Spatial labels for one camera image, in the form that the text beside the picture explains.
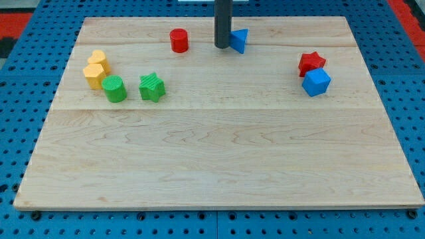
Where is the blue triangle block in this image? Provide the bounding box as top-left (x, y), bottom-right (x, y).
top-left (230, 29), bottom-right (249, 54)

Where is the green star block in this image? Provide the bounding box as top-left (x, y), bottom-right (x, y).
top-left (139, 72), bottom-right (165, 103)

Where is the red star block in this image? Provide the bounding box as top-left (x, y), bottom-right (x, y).
top-left (298, 52), bottom-right (326, 77)

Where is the light wooden board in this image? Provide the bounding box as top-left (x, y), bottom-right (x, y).
top-left (14, 17), bottom-right (424, 211)

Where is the red cylinder block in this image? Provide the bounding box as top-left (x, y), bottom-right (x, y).
top-left (169, 29), bottom-right (189, 53)

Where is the green cylinder block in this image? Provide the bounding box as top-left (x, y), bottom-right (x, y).
top-left (102, 75), bottom-right (127, 103)

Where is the blue cube block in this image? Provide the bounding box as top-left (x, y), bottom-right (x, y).
top-left (301, 68), bottom-right (331, 97)

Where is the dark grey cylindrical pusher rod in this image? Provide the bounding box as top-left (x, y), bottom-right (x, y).
top-left (214, 0), bottom-right (233, 48)

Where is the yellow hexagon block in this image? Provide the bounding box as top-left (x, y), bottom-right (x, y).
top-left (83, 64), bottom-right (106, 90)

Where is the yellow heart block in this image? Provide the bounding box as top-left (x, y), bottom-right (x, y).
top-left (87, 50), bottom-right (111, 74)

